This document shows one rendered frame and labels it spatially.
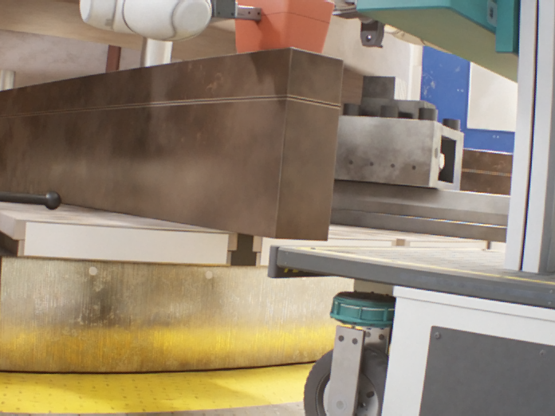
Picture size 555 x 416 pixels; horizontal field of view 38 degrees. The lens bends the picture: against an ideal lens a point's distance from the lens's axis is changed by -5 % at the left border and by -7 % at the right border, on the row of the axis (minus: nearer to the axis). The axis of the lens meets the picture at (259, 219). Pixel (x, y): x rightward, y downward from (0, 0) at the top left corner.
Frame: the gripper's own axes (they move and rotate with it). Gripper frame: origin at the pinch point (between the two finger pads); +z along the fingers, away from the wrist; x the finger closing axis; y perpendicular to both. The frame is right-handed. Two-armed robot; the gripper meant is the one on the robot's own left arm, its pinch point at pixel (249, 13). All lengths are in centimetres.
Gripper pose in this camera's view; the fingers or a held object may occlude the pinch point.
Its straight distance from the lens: 176.9
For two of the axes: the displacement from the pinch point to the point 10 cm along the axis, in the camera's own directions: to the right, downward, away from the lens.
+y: 0.0, 9.9, 1.1
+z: 7.9, -0.7, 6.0
